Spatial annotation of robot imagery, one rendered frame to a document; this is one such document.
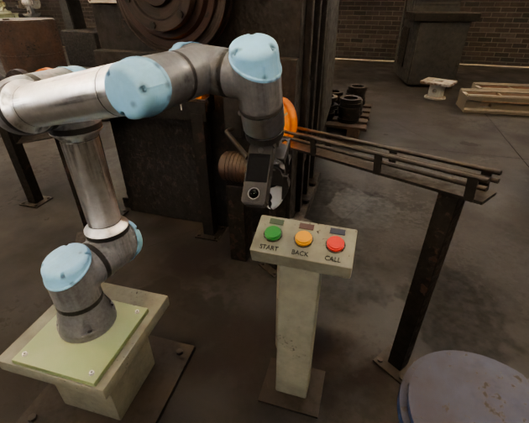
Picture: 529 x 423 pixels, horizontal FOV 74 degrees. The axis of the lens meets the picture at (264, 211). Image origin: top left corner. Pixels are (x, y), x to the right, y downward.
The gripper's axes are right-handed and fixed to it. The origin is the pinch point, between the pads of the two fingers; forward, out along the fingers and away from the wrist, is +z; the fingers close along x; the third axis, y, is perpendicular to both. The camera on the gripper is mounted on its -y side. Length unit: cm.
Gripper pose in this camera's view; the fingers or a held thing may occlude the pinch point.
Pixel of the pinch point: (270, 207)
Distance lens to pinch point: 77.1
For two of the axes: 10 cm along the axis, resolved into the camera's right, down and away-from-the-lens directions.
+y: 2.5, -7.7, 5.9
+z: 1.0, 6.2, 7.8
